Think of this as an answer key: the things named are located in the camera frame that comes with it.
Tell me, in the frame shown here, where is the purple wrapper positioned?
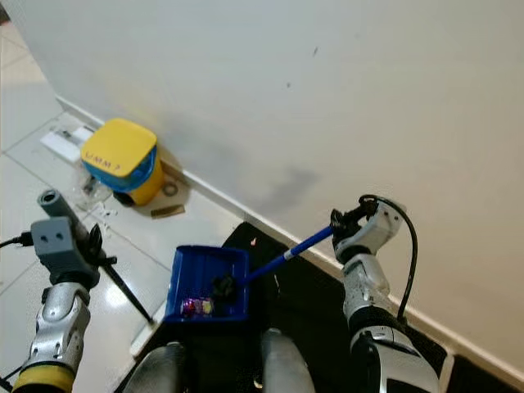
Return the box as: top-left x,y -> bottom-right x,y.
180,296 -> 215,318

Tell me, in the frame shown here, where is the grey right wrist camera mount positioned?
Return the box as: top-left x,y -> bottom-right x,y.
355,201 -> 408,256

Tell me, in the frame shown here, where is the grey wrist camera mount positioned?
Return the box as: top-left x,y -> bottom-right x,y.
30,190 -> 97,289
355,201 -> 408,256

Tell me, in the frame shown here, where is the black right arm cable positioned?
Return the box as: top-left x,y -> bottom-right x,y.
359,194 -> 420,323

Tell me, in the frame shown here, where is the grey right robot leg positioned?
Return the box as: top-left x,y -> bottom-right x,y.
259,327 -> 330,393

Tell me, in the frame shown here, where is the grey robot leg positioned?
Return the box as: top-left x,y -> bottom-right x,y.
121,342 -> 187,393
259,327 -> 330,393

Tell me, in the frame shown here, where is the black floor mat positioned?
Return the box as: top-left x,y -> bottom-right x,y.
113,221 -> 524,393

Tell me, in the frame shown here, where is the grey left robot leg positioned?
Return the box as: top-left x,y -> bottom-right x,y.
121,342 -> 187,393

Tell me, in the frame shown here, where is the blue long-handled dustpan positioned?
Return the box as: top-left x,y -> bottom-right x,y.
164,224 -> 338,325

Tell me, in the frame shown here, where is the white flat device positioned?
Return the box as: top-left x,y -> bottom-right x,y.
41,123 -> 97,166

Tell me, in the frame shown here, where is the yellow and blue bin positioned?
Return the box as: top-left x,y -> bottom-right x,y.
80,118 -> 161,207

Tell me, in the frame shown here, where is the small brown flat piece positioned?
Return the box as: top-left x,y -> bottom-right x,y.
151,205 -> 187,219

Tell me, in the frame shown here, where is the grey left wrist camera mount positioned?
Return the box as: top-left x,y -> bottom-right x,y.
30,190 -> 97,289

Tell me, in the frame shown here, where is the small black plastic piece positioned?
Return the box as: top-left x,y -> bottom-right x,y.
210,273 -> 237,303

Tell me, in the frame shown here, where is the black-handled white broom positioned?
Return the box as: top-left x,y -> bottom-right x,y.
105,264 -> 166,359

